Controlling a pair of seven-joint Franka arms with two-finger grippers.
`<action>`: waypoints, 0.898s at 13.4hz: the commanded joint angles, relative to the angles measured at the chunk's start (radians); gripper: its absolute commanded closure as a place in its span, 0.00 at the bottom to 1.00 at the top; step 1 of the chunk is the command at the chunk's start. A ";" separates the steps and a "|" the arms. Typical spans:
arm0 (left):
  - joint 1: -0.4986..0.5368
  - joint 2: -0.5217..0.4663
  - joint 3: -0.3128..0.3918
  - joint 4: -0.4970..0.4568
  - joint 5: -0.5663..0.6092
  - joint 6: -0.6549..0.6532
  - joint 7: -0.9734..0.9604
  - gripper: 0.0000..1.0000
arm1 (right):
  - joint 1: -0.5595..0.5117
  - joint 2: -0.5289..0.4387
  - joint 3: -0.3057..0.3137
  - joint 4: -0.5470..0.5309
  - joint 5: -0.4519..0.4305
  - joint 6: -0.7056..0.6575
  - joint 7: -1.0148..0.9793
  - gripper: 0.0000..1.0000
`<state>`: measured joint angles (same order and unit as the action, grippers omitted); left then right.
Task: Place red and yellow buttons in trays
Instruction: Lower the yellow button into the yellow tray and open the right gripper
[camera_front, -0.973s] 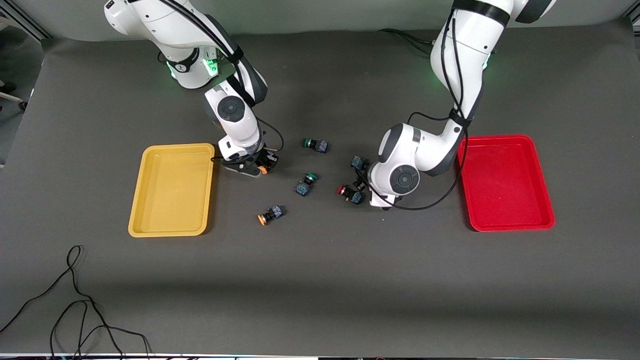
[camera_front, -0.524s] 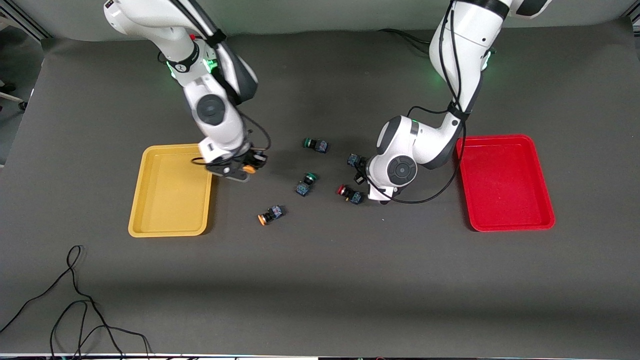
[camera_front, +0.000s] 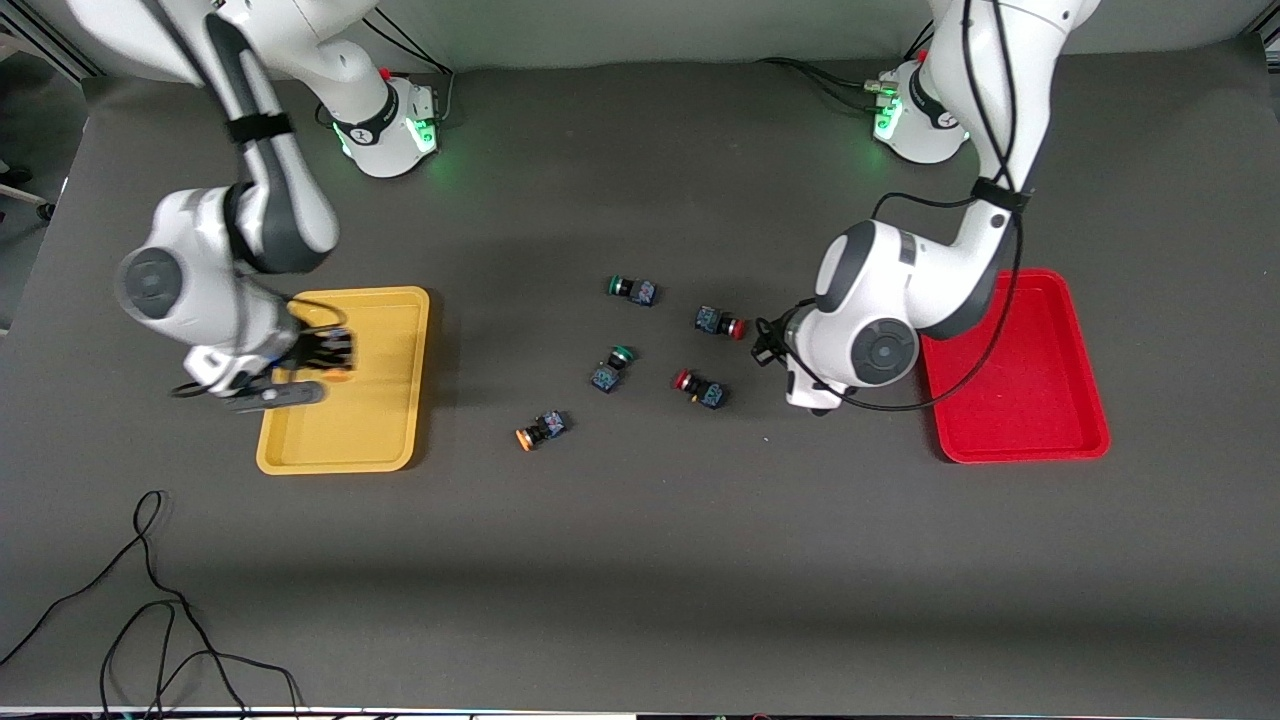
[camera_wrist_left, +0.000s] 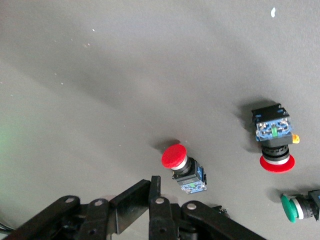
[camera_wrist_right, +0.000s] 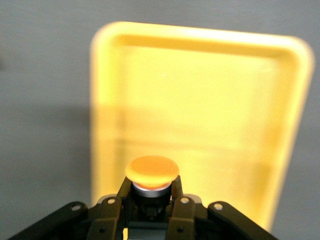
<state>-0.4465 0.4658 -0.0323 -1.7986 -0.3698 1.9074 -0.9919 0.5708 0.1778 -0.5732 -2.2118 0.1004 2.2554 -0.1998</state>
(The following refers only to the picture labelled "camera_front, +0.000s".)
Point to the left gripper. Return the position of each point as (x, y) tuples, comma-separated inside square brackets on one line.
[(771, 341)]

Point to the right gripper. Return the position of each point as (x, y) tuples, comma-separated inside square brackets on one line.
[(322, 349)]

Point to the orange push button switch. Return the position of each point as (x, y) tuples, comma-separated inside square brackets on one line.
[(550, 425), (338, 350)]

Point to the red push button switch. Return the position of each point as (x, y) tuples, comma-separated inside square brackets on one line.
[(710, 320), (710, 395)]

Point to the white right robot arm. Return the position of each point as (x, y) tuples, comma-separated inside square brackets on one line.
[(270, 200)]

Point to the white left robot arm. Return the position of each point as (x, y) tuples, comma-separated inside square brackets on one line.
[(900, 280)]

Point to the yellow plastic tray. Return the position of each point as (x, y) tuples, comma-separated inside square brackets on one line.
[(380, 420)]

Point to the red plastic tray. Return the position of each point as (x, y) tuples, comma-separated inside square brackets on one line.
[(1050, 400)]

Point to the green push button switch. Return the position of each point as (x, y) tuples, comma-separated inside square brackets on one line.
[(605, 378), (640, 292)]

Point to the aluminium frame rail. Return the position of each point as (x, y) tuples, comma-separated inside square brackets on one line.
[(50, 50)]

